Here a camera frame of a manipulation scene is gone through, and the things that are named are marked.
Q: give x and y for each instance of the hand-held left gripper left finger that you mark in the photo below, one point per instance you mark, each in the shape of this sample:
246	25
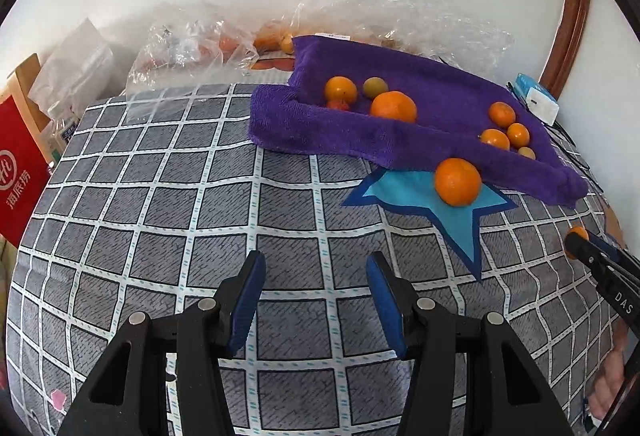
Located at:
247	301

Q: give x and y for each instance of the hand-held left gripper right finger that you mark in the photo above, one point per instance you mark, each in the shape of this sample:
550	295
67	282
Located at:
387	311

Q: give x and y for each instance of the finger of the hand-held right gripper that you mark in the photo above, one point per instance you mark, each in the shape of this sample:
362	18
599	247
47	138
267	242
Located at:
580	250

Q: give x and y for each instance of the small yellow-green citrus fruit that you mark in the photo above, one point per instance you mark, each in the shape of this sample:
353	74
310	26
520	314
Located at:
526	153

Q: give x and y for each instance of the large orange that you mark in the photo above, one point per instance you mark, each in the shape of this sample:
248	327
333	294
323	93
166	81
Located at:
393	107

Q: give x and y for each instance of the small red fruit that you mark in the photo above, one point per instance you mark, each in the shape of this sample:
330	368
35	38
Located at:
336	105

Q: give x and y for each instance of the green citrus fruit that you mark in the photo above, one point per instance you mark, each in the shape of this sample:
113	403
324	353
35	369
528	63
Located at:
373	87

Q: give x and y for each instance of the person's right hand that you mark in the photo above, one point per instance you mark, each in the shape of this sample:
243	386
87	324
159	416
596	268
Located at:
606	381

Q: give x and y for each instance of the grey checkered bedsheet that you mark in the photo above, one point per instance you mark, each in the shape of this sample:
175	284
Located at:
150	241

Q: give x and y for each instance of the white blue tissue pack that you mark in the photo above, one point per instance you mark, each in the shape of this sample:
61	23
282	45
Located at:
537	99

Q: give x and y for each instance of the purple towel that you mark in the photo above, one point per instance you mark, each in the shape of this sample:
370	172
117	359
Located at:
450	86

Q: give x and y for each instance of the yellow fruit inside plastic bag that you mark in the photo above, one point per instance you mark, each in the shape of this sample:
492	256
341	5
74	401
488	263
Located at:
286	45

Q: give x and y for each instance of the red paper bag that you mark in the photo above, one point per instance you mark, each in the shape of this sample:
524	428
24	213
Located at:
20	176

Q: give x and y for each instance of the orange inside plastic bag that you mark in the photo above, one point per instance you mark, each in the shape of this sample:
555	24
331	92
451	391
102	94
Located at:
267	39

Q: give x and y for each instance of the crumpled clear plastic bag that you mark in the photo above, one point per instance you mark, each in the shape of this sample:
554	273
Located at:
185	41

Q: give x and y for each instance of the translucent white plastic bag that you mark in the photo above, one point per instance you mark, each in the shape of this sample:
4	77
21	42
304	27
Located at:
70	61

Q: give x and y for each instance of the large clear plastic bag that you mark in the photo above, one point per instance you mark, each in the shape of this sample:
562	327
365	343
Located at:
400	1

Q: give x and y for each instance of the brown cardboard box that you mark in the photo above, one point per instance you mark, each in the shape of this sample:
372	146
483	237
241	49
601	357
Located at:
22	76

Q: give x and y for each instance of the wooden door frame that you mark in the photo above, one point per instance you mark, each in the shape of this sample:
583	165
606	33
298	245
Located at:
570	26

